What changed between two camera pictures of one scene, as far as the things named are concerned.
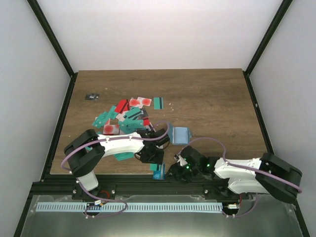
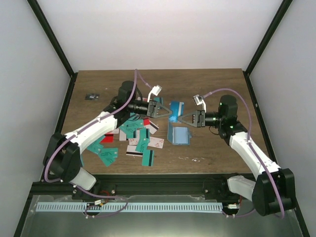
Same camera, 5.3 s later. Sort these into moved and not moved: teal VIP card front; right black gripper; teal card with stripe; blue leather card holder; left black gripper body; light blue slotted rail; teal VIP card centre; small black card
Moved: teal VIP card front; left black gripper body; right black gripper
Not moved: teal VIP card centre; light blue slotted rail; blue leather card holder; small black card; teal card with stripe
